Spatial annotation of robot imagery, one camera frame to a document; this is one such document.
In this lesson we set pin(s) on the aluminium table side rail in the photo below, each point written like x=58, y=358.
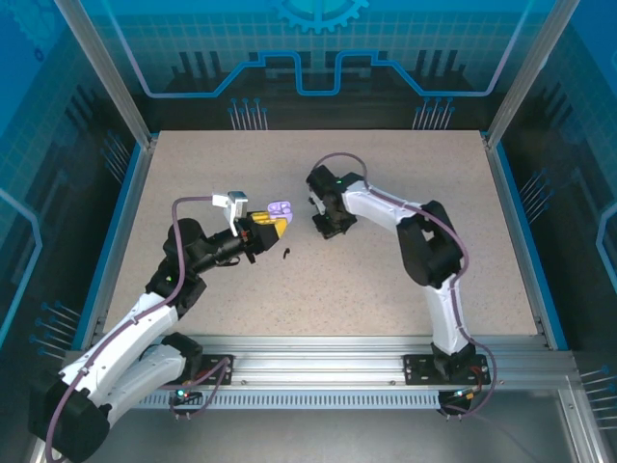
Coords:
x=491, y=156
x=147, y=155

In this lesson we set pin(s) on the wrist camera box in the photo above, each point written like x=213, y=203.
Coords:
x=315, y=205
x=237, y=200

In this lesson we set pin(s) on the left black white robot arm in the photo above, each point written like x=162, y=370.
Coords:
x=140, y=313

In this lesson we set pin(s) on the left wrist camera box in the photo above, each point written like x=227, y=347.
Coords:
x=237, y=200

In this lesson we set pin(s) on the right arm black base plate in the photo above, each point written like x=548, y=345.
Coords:
x=417, y=369

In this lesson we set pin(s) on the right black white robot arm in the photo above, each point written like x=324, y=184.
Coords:
x=376, y=205

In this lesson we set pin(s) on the purple round charging case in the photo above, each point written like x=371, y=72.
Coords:
x=279, y=208

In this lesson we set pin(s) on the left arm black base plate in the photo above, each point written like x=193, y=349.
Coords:
x=217, y=369

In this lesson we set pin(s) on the aluminium mounting rail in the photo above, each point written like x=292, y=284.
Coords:
x=313, y=359

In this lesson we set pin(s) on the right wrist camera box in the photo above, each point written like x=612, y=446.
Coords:
x=315, y=205

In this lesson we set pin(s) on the aluminium frame post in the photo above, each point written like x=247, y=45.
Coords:
x=106, y=72
x=525, y=72

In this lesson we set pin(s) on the small lit circuit board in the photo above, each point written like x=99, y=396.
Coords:
x=465, y=394
x=185, y=393

